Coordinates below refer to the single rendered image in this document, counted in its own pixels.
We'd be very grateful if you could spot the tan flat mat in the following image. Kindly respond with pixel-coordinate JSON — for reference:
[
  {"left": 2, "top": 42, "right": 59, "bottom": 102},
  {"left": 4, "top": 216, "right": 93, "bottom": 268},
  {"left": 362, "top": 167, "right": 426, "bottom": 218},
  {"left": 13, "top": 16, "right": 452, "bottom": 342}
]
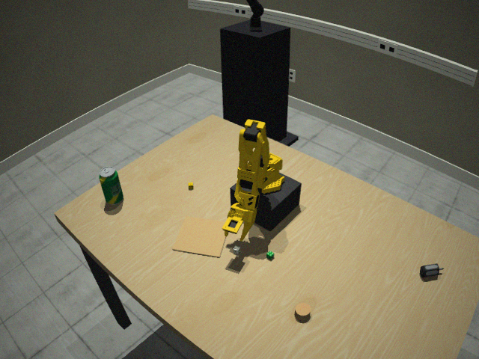
[{"left": 172, "top": 216, "right": 226, "bottom": 258}]

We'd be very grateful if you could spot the green drink can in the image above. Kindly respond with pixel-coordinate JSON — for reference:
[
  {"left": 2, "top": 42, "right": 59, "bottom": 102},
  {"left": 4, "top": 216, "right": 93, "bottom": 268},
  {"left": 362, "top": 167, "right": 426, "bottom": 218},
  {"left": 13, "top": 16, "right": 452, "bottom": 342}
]
[{"left": 99, "top": 166, "right": 123, "bottom": 205}]

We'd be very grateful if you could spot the brown cylinder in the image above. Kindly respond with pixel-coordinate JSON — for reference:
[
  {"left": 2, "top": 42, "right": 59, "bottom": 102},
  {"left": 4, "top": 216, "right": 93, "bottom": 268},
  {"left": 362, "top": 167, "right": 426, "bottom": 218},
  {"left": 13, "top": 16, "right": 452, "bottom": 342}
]
[{"left": 294, "top": 303, "right": 311, "bottom": 320}]

